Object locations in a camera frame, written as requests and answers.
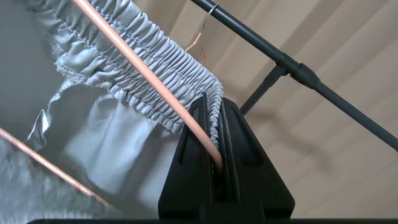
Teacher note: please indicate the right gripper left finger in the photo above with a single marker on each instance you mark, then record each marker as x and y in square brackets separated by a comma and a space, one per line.
[186, 189]

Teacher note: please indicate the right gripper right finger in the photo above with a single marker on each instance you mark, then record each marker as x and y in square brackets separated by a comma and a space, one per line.
[255, 189]

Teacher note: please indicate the pale grey shorts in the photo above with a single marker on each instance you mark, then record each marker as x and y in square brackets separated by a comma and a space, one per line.
[102, 140]

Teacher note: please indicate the pink clothes hanger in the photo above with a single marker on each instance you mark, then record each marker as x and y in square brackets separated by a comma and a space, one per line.
[194, 43]
[140, 67]

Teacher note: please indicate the black clothes rack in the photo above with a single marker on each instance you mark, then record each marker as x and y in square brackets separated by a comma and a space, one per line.
[304, 76]

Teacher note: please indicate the beige curtain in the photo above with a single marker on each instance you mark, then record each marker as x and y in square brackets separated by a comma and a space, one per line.
[342, 171]

